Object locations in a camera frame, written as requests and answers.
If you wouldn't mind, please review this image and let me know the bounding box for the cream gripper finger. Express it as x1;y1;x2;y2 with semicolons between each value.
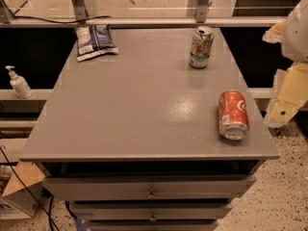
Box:
264;63;308;128
262;19;286;44

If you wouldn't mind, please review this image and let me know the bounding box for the green white 7up can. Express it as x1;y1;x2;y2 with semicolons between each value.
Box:
189;26;215;68

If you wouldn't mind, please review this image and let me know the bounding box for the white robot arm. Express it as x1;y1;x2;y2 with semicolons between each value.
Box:
263;0;308;128

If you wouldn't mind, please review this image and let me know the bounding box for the orange soda can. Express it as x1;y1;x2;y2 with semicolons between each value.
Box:
218;90;249;141

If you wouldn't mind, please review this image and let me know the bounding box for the blue chip bag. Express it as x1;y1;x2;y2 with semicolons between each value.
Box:
75;24;118;62

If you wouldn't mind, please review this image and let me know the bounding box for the top grey drawer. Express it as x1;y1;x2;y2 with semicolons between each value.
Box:
42;175;256;201

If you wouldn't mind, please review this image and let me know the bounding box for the grey drawer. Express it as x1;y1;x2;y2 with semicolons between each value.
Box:
89;220;218;231
70;201;231;221
42;175;256;201

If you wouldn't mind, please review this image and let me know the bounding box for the grey drawer cabinet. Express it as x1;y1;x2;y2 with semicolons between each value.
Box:
18;27;281;231

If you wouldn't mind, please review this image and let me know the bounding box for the middle grey drawer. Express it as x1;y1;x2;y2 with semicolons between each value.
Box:
70;201;231;221

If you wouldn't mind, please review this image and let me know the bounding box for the bottom grey drawer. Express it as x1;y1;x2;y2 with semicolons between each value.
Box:
89;220;218;231

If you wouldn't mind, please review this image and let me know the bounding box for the white pump bottle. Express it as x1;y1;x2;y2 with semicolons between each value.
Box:
6;65;33;99

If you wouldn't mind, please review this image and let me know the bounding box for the cardboard box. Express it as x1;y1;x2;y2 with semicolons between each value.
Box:
0;162;44;219

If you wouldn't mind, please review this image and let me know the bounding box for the left metal bracket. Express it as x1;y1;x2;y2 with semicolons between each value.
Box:
71;0;88;21

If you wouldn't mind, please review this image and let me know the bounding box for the black cable on ledge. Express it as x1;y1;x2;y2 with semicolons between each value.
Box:
0;0;112;25

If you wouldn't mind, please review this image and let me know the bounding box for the black cable on floor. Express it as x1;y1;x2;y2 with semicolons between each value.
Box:
0;144;61;231

